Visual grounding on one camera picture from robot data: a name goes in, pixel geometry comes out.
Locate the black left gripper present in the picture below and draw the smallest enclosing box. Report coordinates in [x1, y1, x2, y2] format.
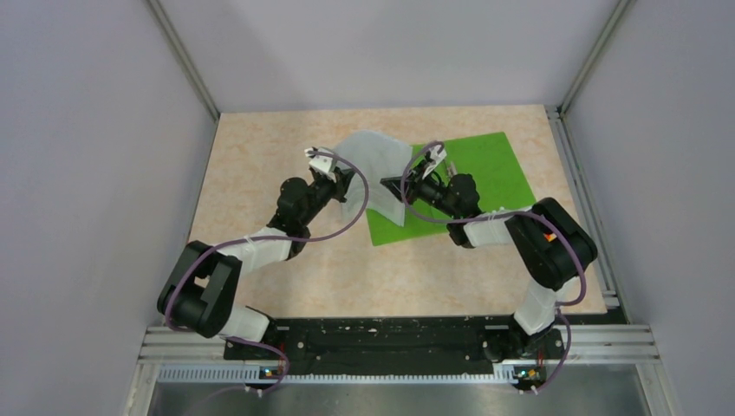
[300, 166, 357, 225]

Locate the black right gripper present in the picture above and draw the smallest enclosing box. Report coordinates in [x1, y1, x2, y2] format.
[382, 159, 459, 218]

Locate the white printed paper sheet front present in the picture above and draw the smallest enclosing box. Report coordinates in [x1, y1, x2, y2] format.
[334, 130, 413, 226]

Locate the chrome folder clip mechanism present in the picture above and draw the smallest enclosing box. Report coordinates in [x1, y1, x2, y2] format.
[446, 162, 458, 179]

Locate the green plastic clip folder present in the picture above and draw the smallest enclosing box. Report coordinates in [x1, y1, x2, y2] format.
[367, 132, 536, 246]

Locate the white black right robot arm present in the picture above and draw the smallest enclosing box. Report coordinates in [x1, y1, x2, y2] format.
[381, 169, 598, 362]

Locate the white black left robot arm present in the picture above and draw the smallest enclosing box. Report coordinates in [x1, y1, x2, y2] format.
[157, 168, 367, 358]

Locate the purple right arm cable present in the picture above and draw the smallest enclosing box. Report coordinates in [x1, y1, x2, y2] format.
[400, 140, 588, 396]

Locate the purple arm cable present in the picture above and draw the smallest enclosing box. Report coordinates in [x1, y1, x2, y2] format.
[400, 140, 588, 396]
[164, 150, 370, 397]

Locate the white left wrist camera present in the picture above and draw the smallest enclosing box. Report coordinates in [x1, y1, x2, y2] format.
[304, 147, 337, 177]

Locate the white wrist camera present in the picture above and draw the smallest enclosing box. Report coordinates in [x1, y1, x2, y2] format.
[415, 142, 447, 179]
[304, 147, 337, 177]

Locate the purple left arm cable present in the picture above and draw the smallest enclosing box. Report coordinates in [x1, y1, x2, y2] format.
[164, 150, 370, 397]

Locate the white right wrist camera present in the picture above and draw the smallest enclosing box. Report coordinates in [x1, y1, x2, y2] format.
[415, 142, 447, 179]

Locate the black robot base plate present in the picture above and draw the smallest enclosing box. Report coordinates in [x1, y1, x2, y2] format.
[208, 315, 564, 376]

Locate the aluminium corner post left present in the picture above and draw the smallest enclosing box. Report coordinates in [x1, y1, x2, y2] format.
[142, 0, 221, 123]

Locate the aluminium corner post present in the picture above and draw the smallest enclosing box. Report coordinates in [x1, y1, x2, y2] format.
[556, 0, 636, 118]
[142, 0, 221, 123]

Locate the aluminium corner post right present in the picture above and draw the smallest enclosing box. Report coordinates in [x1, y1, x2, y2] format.
[556, 0, 636, 118]

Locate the aluminium frame rail front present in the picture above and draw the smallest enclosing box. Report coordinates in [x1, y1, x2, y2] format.
[123, 324, 681, 415]

